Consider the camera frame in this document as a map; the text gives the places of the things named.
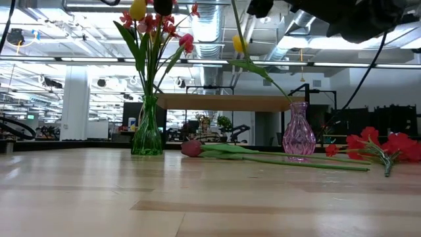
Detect black storage rack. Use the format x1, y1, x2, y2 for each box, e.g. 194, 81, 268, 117
373, 104, 418, 136

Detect pink glass vase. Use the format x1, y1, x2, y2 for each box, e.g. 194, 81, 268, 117
282, 101, 316, 162

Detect cream artificial tulip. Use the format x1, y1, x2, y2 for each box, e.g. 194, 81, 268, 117
227, 0, 293, 105

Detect white square column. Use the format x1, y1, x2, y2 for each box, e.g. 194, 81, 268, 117
60, 65, 91, 142

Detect wooden shelf black legs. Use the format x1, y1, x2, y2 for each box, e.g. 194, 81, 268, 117
153, 82, 312, 155

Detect green glass vase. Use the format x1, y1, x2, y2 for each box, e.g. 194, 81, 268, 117
130, 95, 164, 156

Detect black ceiling device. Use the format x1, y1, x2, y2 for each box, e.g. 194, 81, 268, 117
6, 28, 26, 46

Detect black computer monitor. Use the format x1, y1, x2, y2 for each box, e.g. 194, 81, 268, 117
122, 101, 167, 128

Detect yellow hanging cord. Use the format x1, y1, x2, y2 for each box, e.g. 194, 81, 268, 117
298, 48, 305, 82

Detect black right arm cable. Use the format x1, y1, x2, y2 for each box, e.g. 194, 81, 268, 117
341, 31, 389, 115

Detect orange artificial flower bunch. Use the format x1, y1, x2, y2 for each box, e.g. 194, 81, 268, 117
118, 0, 201, 99
324, 126, 421, 178

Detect maroon artificial tulip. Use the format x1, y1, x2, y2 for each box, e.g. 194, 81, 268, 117
180, 140, 370, 172

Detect green potted plant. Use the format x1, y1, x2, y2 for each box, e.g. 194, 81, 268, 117
217, 115, 233, 130

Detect red artificial tulip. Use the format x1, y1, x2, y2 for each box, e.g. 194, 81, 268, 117
151, 33, 195, 98

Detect person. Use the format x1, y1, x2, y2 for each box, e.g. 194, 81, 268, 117
199, 115, 213, 134

